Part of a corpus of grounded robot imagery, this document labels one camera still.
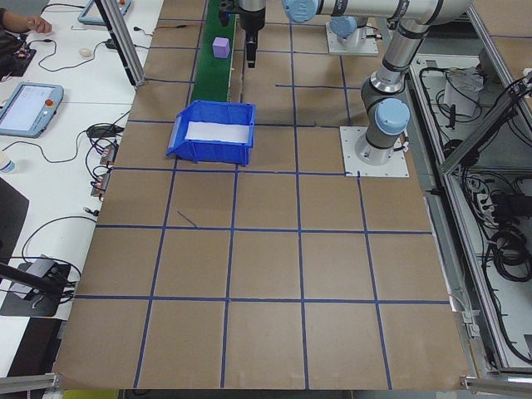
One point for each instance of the purple foam block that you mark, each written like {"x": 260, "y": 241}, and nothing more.
{"x": 221, "y": 47}

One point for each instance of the bystander forearm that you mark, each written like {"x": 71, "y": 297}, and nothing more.
{"x": 12, "y": 21}

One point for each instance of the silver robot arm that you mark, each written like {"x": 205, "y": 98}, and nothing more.
{"x": 390, "y": 116}
{"x": 344, "y": 27}

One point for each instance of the bystander bare hand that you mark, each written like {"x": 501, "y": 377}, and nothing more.
{"x": 40, "y": 25}

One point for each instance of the green conveyor belt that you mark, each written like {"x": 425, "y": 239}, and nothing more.
{"x": 212, "y": 79}

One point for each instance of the blue plastic bin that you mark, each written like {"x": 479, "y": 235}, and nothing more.
{"x": 216, "y": 151}

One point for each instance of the blue-grey teach pendant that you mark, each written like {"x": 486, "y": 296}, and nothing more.
{"x": 25, "y": 108}
{"x": 95, "y": 14}

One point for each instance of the small white round object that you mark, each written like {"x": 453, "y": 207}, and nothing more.
{"x": 85, "y": 52}

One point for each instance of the silver usb hub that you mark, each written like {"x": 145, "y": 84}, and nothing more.
{"x": 100, "y": 183}
{"x": 109, "y": 154}

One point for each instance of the white power strip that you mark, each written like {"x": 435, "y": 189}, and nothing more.
{"x": 484, "y": 203}

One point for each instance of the black power brick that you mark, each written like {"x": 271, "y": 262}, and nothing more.
{"x": 507, "y": 203}

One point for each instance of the aluminium extrusion bar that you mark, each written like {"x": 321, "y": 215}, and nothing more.
{"x": 25, "y": 381}

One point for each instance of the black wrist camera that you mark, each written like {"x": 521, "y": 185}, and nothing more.
{"x": 228, "y": 8}

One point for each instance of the white square base plate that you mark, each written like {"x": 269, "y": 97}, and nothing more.
{"x": 353, "y": 49}
{"x": 353, "y": 166}

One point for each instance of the aluminium frame post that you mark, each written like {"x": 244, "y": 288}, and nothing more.
{"x": 124, "y": 50}

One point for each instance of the metal V-shaped frame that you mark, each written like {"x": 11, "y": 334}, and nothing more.
{"x": 453, "y": 249}

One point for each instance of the black camera stand base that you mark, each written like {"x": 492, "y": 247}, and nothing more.
{"x": 41, "y": 307}

